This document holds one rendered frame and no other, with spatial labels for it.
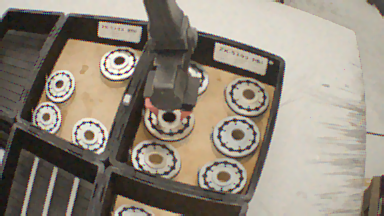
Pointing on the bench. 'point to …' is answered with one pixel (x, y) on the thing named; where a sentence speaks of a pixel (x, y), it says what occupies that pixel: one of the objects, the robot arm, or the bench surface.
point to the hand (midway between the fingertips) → (169, 114)
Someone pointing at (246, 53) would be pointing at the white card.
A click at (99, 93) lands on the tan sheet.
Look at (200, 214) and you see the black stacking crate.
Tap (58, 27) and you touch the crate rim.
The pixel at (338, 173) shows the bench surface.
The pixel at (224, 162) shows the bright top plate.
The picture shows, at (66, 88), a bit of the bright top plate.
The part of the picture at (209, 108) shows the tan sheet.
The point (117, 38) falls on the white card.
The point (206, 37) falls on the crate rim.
